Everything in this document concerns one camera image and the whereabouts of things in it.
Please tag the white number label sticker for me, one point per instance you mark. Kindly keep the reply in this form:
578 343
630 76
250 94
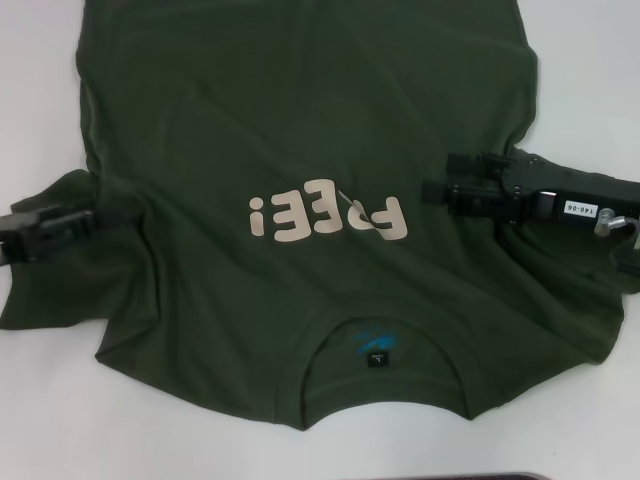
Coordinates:
580 207

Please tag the dark green printed T-shirt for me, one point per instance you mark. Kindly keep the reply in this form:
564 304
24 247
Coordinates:
320 125

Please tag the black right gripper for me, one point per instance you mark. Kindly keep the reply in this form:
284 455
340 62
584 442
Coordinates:
550 190

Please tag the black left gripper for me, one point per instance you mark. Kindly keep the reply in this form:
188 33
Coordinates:
12 235

